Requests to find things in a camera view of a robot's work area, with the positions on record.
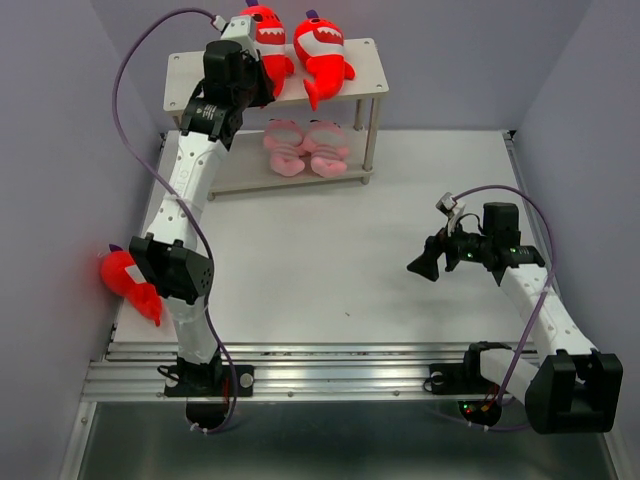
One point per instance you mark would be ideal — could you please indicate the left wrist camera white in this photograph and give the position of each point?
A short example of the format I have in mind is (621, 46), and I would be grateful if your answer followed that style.
(240, 29)

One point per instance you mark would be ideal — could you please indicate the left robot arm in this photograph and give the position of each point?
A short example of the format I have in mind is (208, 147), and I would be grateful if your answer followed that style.
(167, 253)

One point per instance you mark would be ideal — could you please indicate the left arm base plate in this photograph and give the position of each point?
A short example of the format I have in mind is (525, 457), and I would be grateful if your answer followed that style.
(181, 386)

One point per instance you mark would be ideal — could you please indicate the aluminium rail frame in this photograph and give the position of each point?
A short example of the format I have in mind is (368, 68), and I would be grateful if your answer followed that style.
(312, 290)

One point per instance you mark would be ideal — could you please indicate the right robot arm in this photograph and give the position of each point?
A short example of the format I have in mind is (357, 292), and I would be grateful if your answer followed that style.
(574, 388)

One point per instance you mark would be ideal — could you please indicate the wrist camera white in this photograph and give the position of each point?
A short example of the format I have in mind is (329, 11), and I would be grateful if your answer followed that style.
(451, 208)
(240, 29)

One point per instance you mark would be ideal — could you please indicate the red shark plush back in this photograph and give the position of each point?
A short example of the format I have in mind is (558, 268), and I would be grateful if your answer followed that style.
(270, 41)

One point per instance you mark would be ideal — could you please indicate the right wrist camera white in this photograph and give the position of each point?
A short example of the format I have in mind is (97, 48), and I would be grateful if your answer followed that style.
(451, 208)

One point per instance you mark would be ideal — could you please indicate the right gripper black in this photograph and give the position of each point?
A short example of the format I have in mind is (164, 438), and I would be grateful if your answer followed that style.
(434, 245)

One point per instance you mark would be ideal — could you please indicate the pink striped plush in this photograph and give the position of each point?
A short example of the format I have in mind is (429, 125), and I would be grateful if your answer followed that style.
(327, 145)
(283, 140)

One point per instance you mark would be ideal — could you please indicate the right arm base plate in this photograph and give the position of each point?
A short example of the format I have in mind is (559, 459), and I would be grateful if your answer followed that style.
(449, 379)

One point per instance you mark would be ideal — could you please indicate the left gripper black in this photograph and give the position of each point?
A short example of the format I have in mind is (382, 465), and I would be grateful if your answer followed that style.
(266, 94)

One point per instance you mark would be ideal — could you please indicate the red shark plush mouth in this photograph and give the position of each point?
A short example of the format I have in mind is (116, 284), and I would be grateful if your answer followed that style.
(319, 46)

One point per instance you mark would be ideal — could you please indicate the red shark plush left wall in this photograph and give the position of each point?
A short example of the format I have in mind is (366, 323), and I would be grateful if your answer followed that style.
(121, 275)

